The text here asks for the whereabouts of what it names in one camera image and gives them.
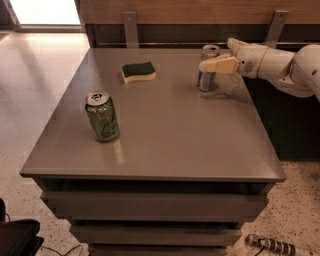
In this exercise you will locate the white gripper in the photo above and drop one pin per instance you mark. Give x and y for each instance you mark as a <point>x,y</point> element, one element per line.
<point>250,60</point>

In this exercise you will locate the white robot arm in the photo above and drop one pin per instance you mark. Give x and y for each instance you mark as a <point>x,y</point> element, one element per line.
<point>294,73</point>

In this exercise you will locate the green soda can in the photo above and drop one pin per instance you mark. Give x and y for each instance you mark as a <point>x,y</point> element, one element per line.
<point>102,116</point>

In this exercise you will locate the green yellow sponge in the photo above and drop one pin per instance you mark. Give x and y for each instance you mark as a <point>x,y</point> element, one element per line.
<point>138,72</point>

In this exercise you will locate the grey drawer cabinet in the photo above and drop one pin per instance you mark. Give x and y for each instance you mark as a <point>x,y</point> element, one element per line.
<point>186,171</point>

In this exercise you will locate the power strip on floor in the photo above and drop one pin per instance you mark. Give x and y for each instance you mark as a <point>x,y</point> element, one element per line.
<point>272,245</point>

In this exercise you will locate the black object bottom left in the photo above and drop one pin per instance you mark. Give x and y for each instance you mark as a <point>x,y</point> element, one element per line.
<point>20,237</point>

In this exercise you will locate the right metal wall bracket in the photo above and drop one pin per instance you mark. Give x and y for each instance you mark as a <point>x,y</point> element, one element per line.
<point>275,28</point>

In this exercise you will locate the metal wall bracket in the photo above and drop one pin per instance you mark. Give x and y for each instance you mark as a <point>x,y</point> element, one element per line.
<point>275,28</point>
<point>131,29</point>

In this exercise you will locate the left metal wall bracket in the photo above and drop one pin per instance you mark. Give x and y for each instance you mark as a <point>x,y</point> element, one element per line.
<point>131,29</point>

